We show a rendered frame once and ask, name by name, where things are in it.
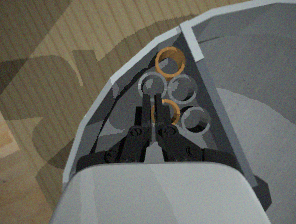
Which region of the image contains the grey metal ring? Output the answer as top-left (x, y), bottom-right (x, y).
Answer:
top-left (178, 106), bottom-right (211, 136)
top-left (138, 72), bottom-right (167, 97)
top-left (166, 74), bottom-right (198, 104)

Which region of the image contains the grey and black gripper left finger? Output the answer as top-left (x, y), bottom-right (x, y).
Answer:
top-left (75, 94), bottom-right (152, 173)

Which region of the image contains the bronze bushing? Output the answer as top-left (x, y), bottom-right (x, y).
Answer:
top-left (155, 46), bottom-right (186, 81)
top-left (151, 99), bottom-right (180, 125)

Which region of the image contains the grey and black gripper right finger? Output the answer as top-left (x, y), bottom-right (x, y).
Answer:
top-left (154, 93), bottom-right (237, 170)

